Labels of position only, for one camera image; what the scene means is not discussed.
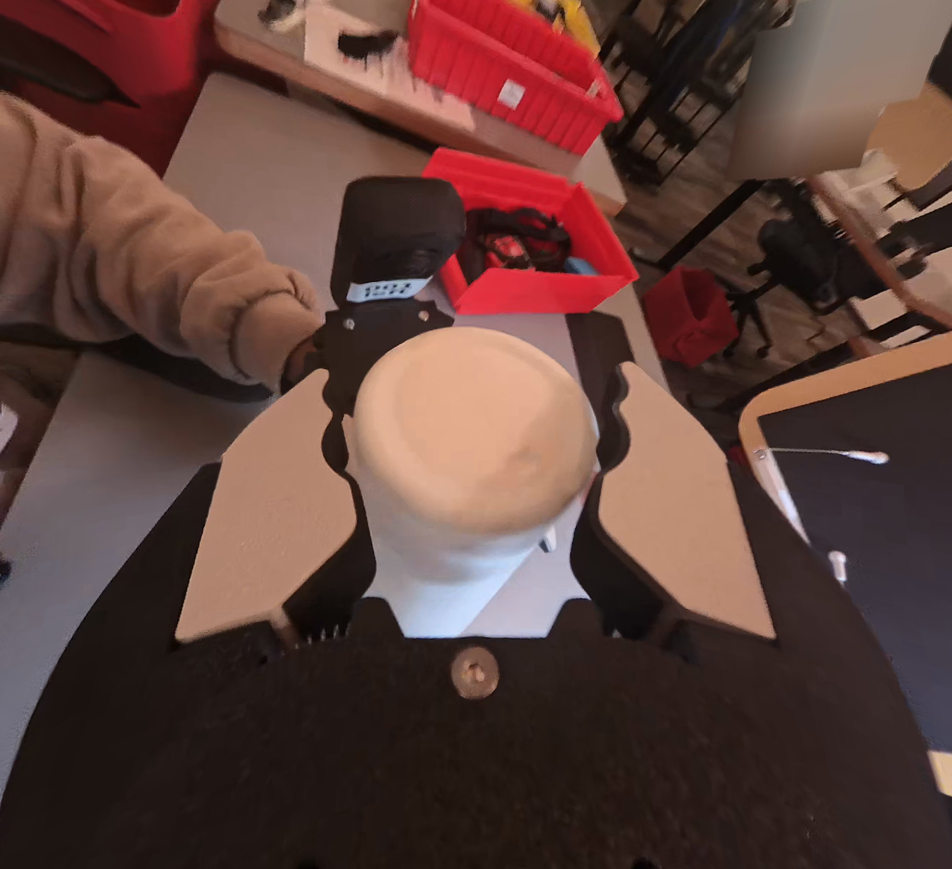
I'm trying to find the white bottle with black cap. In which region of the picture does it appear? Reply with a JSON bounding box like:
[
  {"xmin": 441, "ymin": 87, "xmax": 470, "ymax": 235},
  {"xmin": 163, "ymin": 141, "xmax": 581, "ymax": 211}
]
[{"xmin": 350, "ymin": 326, "xmax": 599, "ymax": 638}]

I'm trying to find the beige board panel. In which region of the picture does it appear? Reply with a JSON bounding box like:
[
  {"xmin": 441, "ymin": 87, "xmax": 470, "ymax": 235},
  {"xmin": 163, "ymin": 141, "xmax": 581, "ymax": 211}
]
[{"xmin": 866, "ymin": 84, "xmax": 952, "ymax": 193}]

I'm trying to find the red bin with white label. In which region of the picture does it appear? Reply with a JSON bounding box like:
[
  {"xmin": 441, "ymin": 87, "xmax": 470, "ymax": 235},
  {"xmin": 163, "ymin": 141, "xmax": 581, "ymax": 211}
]
[{"xmin": 408, "ymin": 0, "xmax": 624, "ymax": 156}]

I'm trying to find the person's left forearm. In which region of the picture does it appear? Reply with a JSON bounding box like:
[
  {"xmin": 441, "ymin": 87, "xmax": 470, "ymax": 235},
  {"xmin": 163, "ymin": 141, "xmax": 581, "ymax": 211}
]
[{"xmin": 0, "ymin": 92, "xmax": 326, "ymax": 402}]

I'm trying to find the black office chair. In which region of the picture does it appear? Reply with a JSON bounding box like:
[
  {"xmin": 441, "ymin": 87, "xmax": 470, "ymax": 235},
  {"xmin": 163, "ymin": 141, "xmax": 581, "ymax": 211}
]
[{"xmin": 747, "ymin": 215, "xmax": 912, "ymax": 358}]

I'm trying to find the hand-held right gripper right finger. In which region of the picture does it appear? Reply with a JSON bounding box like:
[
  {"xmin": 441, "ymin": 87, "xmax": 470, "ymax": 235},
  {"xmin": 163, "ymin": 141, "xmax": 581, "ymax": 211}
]
[{"xmin": 569, "ymin": 361, "xmax": 778, "ymax": 643}]

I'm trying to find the dark red storage bin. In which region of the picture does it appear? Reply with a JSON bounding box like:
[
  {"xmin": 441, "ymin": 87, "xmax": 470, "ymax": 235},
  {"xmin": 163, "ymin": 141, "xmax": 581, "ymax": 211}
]
[{"xmin": 643, "ymin": 265, "xmax": 741, "ymax": 369}]

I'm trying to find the black straps bundle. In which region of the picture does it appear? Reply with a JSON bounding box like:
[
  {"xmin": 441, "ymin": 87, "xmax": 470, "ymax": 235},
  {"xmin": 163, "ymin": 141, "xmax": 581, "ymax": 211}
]
[{"xmin": 455, "ymin": 206, "xmax": 574, "ymax": 277}]

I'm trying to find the black board with wooden rim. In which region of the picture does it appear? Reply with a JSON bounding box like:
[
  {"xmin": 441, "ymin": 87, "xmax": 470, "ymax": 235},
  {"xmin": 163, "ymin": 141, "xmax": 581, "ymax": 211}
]
[{"xmin": 738, "ymin": 334, "xmax": 952, "ymax": 754}]

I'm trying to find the red open-front bin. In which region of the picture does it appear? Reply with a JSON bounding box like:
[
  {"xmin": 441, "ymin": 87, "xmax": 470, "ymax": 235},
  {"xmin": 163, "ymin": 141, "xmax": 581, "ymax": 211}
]
[{"xmin": 422, "ymin": 148, "xmax": 641, "ymax": 316}]

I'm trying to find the person's left hand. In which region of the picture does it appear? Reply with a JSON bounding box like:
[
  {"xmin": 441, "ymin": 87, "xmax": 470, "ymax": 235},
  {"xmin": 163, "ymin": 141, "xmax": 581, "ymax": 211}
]
[{"xmin": 281, "ymin": 335, "xmax": 328, "ymax": 396}]

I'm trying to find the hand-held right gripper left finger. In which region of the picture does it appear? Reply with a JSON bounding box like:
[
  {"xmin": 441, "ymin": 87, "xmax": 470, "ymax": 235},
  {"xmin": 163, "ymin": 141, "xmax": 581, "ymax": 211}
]
[{"xmin": 175, "ymin": 367, "xmax": 377, "ymax": 645}]

